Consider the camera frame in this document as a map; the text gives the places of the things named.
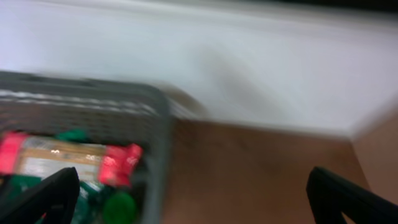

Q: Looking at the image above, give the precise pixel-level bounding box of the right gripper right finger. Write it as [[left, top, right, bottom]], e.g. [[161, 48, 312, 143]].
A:
[[306, 167, 397, 224]]

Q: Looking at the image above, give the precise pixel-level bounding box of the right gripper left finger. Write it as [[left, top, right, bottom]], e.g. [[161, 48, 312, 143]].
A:
[[1, 167, 80, 224]]

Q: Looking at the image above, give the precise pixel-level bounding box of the green Nescafe coffee bag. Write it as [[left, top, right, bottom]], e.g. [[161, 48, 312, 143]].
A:
[[1, 132, 104, 223]]

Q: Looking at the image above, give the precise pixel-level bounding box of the orange spaghetti packet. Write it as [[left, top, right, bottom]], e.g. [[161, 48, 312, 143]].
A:
[[1, 132, 143, 186]]

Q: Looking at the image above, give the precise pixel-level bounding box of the green lidded jar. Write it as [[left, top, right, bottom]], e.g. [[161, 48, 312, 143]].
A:
[[102, 191, 137, 224]]

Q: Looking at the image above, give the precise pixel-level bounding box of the grey plastic lattice basket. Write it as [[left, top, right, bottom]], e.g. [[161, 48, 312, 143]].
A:
[[1, 72, 171, 224]]

